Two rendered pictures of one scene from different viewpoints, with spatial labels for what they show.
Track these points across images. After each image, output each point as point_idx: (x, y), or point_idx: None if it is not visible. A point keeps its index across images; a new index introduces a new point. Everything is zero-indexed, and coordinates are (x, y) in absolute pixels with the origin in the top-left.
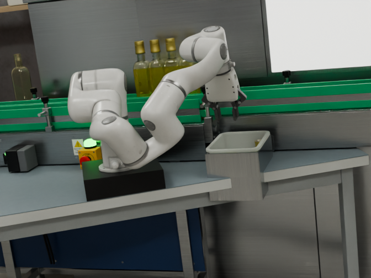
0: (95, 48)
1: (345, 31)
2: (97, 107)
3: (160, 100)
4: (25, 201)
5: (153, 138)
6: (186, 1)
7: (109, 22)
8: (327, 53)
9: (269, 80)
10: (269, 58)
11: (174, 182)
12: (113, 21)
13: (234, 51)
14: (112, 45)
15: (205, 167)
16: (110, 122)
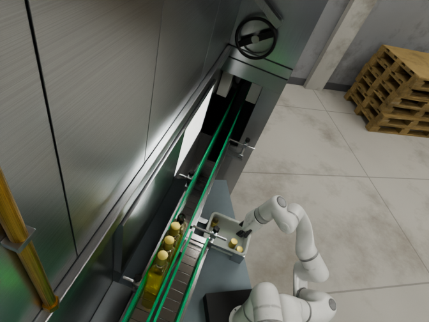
0: (73, 316)
1: (197, 126)
2: (306, 312)
3: (325, 264)
4: None
5: (301, 282)
6: (153, 184)
7: (87, 278)
8: (190, 143)
9: None
10: (175, 171)
11: (242, 285)
12: (91, 271)
13: (165, 186)
14: (89, 289)
15: (217, 262)
16: (336, 303)
